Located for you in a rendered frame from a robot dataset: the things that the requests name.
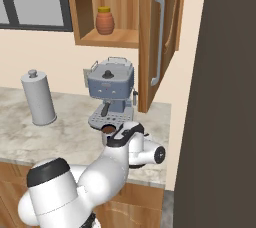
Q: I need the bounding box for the grey mug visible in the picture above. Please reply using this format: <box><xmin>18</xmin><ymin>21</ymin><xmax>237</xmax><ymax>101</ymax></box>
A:
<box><xmin>101</xmin><ymin>124</ymin><xmax>118</xmax><ymax>147</ymax></box>

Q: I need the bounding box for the grey paper towel holder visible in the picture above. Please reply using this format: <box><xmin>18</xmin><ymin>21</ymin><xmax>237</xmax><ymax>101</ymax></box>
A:
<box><xmin>20</xmin><ymin>68</ymin><xmax>58</xmax><ymax>127</ymax></box>

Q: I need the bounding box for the open wooden wall cabinet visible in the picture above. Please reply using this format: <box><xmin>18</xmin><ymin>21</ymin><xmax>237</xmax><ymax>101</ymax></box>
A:
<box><xmin>65</xmin><ymin>0</ymin><xmax>141</xmax><ymax>50</ymax></box>

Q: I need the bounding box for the orange honey bottle yellow lid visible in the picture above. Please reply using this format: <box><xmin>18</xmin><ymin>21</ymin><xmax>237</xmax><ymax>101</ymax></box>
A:
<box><xmin>95</xmin><ymin>6</ymin><xmax>116</xmax><ymax>36</ymax></box>

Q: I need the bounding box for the grey cabinet door handle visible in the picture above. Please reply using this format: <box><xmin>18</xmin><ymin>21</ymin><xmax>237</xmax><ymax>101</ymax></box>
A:
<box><xmin>150</xmin><ymin>0</ymin><xmax>166</xmax><ymax>87</ymax></box>

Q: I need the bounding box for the blue-grey espresso machine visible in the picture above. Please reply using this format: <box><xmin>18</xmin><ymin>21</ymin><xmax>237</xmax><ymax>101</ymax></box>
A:
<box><xmin>87</xmin><ymin>56</ymin><xmax>139</xmax><ymax>132</ymax></box>

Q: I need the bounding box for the wooden cabinet door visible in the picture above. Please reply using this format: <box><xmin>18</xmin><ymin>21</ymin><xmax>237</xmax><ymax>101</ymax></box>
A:
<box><xmin>137</xmin><ymin>0</ymin><xmax>188</xmax><ymax>114</ymax></box>

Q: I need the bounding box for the dark brown tall cabinet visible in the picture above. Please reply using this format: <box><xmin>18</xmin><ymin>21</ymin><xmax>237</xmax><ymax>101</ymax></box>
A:
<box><xmin>172</xmin><ymin>0</ymin><xmax>256</xmax><ymax>228</ymax></box>

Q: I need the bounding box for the wooden base cabinet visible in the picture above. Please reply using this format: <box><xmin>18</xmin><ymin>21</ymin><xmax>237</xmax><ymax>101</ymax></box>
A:
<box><xmin>0</xmin><ymin>161</ymin><xmax>165</xmax><ymax>228</ymax></box>

